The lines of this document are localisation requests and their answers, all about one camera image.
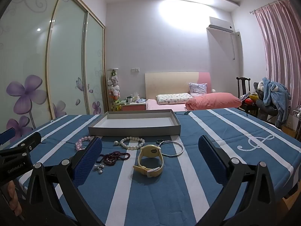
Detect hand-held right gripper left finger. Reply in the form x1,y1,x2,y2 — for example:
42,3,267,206
25,137,105,226

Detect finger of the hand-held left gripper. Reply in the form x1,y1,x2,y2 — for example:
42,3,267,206
0,132,41,157
0,127,16,144

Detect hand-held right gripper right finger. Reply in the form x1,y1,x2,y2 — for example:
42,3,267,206
198,135,278,226

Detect dark red bead necklace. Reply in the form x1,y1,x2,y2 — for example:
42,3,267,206
96,153,131,166

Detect silver bangle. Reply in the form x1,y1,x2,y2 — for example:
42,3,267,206
158,140,184,157

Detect grey cardboard tray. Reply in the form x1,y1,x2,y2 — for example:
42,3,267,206
88,109,181,137

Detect yellow wrist watch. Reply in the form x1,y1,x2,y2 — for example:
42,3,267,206
133,144,164,178

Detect person's left hand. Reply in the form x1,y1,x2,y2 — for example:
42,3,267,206
7,180,24,217

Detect folded pink quilt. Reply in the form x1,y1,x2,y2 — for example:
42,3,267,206
185,92,242,111

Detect blue white striped tablecloth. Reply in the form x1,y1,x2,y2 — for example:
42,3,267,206
0,107,301,226

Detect bed with pink sheet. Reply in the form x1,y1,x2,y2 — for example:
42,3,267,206
145,99,242,111

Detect pink beige nightstand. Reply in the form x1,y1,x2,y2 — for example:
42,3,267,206
121,100,147,111

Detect purple patterned pillow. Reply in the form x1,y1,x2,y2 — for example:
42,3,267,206
189,83,208,97

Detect white patterned pillow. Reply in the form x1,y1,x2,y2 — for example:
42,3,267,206
156,93,192,105

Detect grey padded chair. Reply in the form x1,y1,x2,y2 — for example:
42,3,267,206
255,99,286,123

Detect stack of plush toys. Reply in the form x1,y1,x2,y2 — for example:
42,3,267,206
107,68,121,111

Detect dark wooden chair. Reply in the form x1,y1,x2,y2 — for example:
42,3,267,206
236,76,259,117

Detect beige pink headboard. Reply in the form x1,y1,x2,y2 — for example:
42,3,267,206
144,72,211,100

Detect white metal rack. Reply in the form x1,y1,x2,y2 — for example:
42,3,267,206
292,106,301,142

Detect light blue garment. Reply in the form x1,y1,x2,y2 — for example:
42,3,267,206
263,76,292,128

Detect floral sliding door wardrobe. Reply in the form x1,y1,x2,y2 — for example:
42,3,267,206
0,0,106,146

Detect white air conditioner pipe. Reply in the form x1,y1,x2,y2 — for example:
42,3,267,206
232,32,237,60

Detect pink curtain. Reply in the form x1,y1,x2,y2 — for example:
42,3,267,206
255,0,301,132

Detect white air conditioner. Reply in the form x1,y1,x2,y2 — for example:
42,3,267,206
206,16,235,34

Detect curtain rod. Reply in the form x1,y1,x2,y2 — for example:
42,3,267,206
249,0,288,13

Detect pink bead bracelet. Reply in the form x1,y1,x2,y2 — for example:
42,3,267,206
76,137,94,151

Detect pearl bracelet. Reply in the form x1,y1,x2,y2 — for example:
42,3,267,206
114,137,146,150

